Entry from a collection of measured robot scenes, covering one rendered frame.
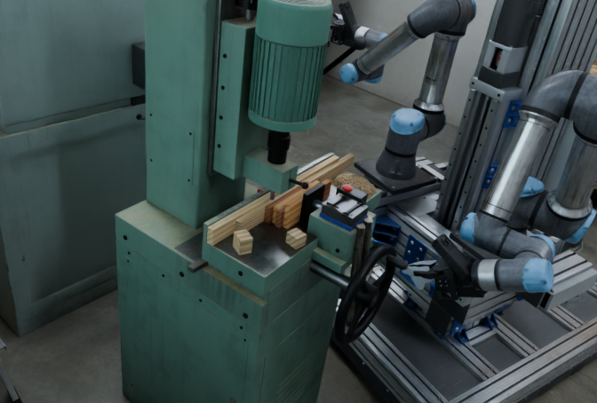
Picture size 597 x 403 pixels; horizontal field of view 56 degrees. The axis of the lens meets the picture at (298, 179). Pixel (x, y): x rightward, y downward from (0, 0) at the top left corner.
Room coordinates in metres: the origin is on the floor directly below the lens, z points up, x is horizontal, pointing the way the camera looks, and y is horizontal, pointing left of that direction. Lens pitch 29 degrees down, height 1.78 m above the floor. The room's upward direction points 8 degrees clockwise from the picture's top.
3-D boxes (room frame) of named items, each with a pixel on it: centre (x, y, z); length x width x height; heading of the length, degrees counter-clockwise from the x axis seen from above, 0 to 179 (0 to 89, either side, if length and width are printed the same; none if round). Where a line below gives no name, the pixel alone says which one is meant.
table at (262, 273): (1.34, -0.06, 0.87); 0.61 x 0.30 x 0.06; 148
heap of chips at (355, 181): (1.56, -0.18, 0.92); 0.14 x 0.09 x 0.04; 58
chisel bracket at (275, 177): (1.34, 0.08, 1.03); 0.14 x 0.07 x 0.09; 58
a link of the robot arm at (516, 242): (1.13, -0.58, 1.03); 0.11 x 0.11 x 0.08; 58
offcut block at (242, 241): (1.15, 0.12, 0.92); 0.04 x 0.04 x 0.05; 34
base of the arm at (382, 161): (1.87, -0.36, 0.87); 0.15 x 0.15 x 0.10
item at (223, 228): (1.40, 0.04, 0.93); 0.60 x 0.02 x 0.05; 148
